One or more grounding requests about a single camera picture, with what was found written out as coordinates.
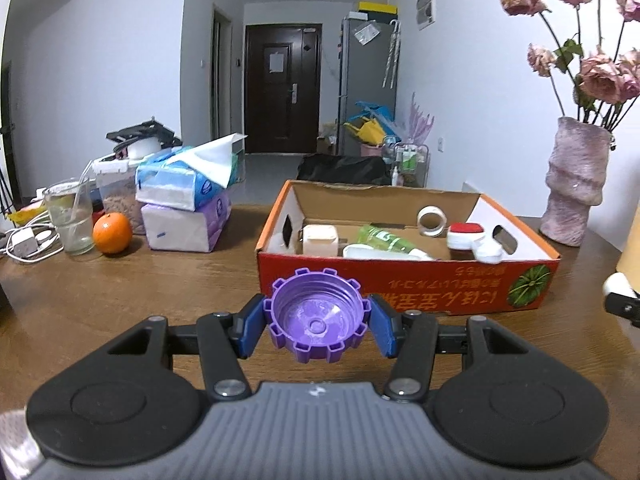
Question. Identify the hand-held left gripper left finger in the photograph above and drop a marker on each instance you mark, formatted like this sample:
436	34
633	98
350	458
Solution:
252	329

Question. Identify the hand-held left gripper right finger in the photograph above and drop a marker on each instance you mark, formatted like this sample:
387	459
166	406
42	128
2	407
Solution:
382	330

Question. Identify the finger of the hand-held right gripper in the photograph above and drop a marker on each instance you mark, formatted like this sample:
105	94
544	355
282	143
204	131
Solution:
625	310

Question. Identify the purple bottle cap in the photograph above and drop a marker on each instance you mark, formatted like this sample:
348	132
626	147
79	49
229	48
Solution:
315	315

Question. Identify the red cardboard box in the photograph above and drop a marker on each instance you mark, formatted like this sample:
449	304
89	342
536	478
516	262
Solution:
440	285

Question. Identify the green spray bottle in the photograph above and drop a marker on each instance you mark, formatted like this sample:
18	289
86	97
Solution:
390	237

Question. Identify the white power adapter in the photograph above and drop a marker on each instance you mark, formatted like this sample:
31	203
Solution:
320	241

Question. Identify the white tape roll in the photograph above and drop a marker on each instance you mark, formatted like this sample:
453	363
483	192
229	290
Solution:
432	220

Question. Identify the red and white lint brush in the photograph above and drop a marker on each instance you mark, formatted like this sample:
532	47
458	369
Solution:
467	240

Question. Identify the yellow thermos jug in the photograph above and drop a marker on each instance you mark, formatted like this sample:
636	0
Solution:
631	262

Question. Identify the purple and white tissue pack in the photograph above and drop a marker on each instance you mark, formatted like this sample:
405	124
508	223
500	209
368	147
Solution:
185	227

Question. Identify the pink stone vase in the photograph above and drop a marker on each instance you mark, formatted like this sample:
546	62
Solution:
575	185

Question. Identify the black cloth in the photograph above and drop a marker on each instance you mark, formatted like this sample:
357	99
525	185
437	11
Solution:
345	169

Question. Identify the blue tissue pack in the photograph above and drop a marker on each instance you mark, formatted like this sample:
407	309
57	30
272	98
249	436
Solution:
170	185

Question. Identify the white flat board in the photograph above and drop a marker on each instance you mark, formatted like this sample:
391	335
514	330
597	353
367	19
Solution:
470	188

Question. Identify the orange fruit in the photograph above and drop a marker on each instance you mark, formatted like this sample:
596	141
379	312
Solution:
112	234

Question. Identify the rolling cart with bottles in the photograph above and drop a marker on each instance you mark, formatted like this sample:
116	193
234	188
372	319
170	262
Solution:
407	162

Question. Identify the pink bin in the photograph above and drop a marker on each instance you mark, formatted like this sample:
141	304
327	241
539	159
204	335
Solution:
372	149

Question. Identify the clear food storage container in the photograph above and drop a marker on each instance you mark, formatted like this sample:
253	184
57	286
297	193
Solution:
117	195

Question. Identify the clear drinking glass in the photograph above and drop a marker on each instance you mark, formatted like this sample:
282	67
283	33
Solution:
70	230

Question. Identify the blue rack with yellow bag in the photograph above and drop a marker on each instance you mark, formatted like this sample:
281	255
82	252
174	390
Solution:
370	122

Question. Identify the purple feather decoration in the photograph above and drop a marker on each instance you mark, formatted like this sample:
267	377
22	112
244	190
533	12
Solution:
417	122

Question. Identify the white drinking straw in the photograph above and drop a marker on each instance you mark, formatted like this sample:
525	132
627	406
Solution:
80	192

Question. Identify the dark wooden door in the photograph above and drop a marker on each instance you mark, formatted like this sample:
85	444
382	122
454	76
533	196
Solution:
282	110

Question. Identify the black folding stand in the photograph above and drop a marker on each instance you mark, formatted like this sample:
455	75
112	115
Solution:
145	130

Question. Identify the dried pink roses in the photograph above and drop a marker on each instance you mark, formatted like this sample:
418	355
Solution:
600	75

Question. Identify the grey refrigerator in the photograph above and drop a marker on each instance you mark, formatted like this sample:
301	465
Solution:
365	90

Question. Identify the yellow packet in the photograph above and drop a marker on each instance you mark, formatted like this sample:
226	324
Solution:
20	216

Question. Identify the folded white umbrella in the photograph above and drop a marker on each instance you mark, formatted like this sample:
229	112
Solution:
392	55

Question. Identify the yellow box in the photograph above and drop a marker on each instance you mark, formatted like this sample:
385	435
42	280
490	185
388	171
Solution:
377	7

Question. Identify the white electrical panel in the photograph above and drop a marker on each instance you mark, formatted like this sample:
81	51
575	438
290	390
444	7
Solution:
426	5

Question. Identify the white wall socket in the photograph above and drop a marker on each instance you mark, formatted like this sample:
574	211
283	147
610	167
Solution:
440	145

